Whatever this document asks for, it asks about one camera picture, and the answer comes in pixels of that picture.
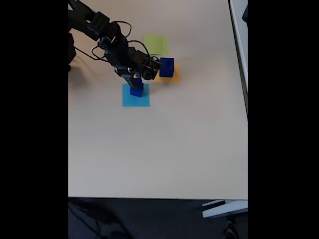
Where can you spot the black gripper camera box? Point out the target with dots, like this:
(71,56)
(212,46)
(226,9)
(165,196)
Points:
(152,68)

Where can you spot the orange paper square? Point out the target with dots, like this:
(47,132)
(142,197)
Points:
(175,77)

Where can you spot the small blue cube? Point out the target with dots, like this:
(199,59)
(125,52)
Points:
(140,84)

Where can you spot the white adjacent table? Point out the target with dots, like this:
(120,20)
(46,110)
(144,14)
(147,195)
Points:
(240,30)

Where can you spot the dark object on adjacent table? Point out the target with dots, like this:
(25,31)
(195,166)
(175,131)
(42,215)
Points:
(246,15)

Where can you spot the green paper square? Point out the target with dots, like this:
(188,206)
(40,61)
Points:
(157,43)

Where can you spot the large blue cube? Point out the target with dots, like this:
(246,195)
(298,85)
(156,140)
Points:
(137,92)

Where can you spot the blue paper square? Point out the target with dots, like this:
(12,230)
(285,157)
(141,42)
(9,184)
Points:
(142,100)

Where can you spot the largest blue cube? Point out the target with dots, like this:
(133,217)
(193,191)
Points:
(166,71)

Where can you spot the white table foot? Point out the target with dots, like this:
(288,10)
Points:
(224,209)

